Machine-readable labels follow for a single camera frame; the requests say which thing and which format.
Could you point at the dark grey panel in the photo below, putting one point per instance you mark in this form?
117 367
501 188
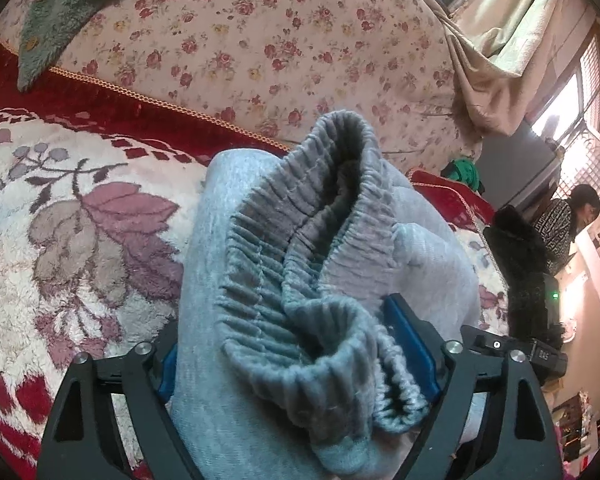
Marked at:
520 165

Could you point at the lattice window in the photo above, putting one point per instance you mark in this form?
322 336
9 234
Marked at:
585 110

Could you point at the light grey fleece pants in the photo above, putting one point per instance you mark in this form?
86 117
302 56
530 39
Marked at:
260 240

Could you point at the grey fleece buttoned jacket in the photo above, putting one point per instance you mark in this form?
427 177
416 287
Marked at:
55 25

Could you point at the red floral plush blanket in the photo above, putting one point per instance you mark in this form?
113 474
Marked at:
80 220

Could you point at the green cloth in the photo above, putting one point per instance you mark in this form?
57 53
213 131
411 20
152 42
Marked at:
462 172

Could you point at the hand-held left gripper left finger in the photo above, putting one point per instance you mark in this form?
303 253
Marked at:
164 367

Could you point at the floral sofa backrest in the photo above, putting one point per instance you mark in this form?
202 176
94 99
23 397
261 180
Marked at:
280 35

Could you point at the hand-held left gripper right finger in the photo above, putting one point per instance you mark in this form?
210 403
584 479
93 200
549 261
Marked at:
410 340

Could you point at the beige curtain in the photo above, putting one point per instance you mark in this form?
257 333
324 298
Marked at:
520 35

